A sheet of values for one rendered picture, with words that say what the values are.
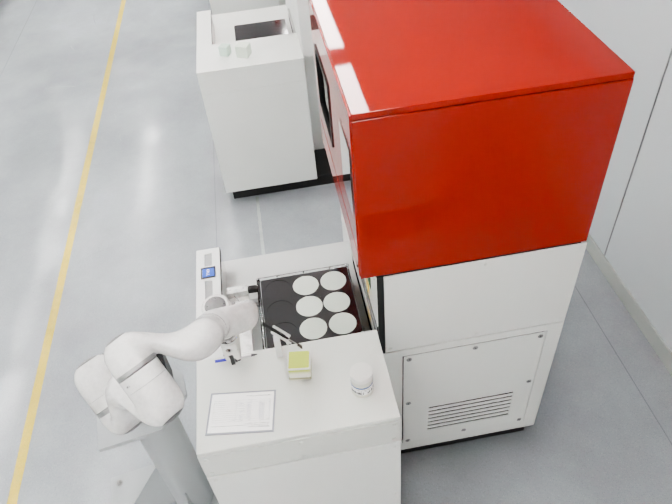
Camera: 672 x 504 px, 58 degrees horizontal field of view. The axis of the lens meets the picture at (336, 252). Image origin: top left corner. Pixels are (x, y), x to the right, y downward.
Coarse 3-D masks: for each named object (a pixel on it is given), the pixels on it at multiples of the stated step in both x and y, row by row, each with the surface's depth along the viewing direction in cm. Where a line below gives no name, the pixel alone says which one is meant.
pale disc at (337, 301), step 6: (330, 294) 232; (336, 294) 232; (342, 294) 232; (324, 300) 230; (330, 300) 230; (336, 300) 230; (342, 300) 229; (348, 300) 229; (330, 306) 228; (336, 306) 227; (342, 306) 227
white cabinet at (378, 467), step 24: (336, 456) 196; (360, 456) 198; (384, 456) 201; (216, 480) 193; (240, 480) 196; (264, 480) 199; (288, 480) 202; (312, 480) 204; (336, 480) 207; (360, 480) 210; (384, 480) 213
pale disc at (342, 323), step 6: (336, 318) 223; (342, 318) 223; (348, 318) 223; (354, 318) 223; (330, 324) 222; (336, 324) 221; (342, 324) 221; (348, 324) 221; (354, 324) 221; (336, 330) 219; (342, 330) 219; (348, 330) 219
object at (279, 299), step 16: (320, 272) 241; (272, 288) 237; (288, 288) 236; (320, 288) 235; (272, 304) 231; (288, 304) 230; (352, 304) 228; (272, 320) 225; (288, 320) 224; (304, 320) 224; (272, 336) 220; (336, 336) 218
